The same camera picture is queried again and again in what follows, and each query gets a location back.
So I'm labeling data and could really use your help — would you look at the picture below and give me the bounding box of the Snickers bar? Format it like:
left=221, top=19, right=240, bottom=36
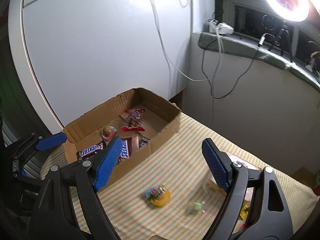
left=119, top=139, right=131, bottom=159
left=76, top=141, right=106, bottom=160

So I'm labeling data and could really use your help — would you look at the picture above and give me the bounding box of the brown chocolate egg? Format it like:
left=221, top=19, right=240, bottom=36
left=101, top=126, right=117, bottom=141

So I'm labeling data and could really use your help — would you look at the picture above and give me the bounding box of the red-wrapped dark candy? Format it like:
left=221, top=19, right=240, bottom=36
left=121, top=108, right=145, bottom=132
left=131, top=134, right=140, bottom=154

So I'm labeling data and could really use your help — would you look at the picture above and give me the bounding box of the small black candy packet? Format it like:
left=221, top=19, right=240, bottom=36
left=139, top=137, right=150, bottom=148

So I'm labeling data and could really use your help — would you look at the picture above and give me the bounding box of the yellow candy packet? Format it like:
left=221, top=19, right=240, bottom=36
left=239, top=201, right=251, bottom=220

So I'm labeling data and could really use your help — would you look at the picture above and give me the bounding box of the packaged sliced bread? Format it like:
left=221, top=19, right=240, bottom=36
left=203, top=154, right=256, bottom=203

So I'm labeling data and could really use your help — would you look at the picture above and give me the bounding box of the small green candy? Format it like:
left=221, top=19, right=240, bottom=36
left=189, top=202, right=206, bottom=214

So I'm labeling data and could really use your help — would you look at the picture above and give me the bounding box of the yellow toy egg snack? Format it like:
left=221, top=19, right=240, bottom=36
left=145, top=184, right=171, bottom=207

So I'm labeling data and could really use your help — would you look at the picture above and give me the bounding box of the brown cardboard box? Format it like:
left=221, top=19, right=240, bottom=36
left=63, top=88, right=181, bottom=186

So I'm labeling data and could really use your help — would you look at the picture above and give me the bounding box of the white wardrobe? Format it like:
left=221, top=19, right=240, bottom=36
left=8, top=0, right=191, bottom=133

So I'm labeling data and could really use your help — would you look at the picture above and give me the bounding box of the potted spider plant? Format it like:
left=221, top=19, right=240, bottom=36
left=305, top=40, right=320, bottom=77

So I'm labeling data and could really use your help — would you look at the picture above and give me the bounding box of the white plug connector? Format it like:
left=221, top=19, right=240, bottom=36
left=258, top=33, right=266, bottom=47

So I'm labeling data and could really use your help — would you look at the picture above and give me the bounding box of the white power adapter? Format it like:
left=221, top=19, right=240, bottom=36
left=208, top=20, right=234, bottom=35

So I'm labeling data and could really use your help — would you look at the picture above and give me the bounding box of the black cable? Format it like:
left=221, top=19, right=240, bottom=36
left=201, top=38, right=261, bottom=100

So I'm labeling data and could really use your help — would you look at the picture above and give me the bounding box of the white cable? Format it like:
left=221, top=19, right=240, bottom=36
left=145, top=0, right=225, bottom=82

